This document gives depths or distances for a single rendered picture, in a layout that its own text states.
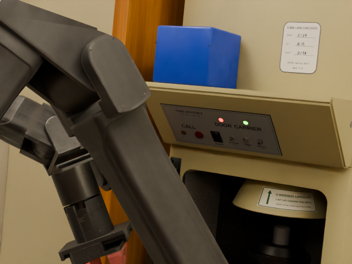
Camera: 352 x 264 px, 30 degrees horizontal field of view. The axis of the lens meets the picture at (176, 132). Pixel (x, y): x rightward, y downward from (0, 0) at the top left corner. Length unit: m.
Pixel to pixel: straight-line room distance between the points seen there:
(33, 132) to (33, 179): 1.03
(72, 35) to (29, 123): 0.37
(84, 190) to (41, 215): 1.03
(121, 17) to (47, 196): 0.92
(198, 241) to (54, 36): 0.23
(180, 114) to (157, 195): 0.45
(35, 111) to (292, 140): 0.37
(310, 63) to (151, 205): 0.50
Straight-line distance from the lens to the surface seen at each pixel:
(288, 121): 0.95
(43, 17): 0.58
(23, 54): 0.57
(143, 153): 0.60
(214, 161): 1.10
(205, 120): 1.02
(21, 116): 0.94
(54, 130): 0.93
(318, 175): 1.03
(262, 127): 0.98
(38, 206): 1.95
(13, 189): 2.02
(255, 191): 1.10
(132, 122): 0.60
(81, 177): 0.92
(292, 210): 1.08
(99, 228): 0.93
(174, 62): 1.02
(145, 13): 1.15
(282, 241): 1.15
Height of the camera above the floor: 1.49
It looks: 3 degrees down
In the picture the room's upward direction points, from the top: 6 degrees clockwise
